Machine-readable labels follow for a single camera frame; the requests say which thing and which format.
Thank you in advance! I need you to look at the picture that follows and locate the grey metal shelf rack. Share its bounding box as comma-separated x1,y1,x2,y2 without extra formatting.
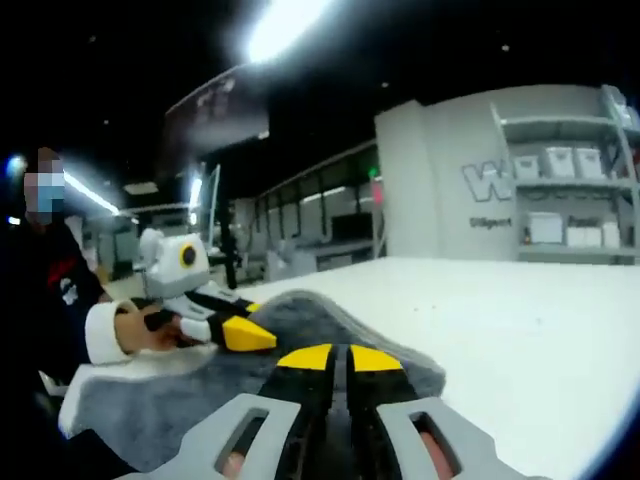
491,83,640,265

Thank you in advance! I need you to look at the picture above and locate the grey towel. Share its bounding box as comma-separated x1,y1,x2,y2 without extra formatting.
58,288,449,474

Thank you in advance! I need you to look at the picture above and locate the row of white storage bins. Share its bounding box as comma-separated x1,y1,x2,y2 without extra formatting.
513,143,625,250

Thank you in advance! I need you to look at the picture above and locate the black monitor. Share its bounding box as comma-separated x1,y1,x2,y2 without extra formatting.
331,211,375,240

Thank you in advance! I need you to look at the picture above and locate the bright ceiling light strip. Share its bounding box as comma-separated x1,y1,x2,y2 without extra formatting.
244,0,334,66

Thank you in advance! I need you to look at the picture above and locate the hanging display screen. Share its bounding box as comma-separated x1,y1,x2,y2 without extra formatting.
162,64,272,172

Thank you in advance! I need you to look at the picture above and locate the black pole stand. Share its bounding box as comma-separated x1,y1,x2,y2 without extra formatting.
221,164,242,292

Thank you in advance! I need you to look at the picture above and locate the person's dark clothed torso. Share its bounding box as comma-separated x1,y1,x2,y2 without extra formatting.
0,219,110,451

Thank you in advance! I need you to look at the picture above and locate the person's left hand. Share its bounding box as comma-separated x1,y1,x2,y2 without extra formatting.
112,298,189,358

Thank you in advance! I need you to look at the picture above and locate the long ceiling light strip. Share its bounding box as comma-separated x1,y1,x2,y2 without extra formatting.
62,169,121,217

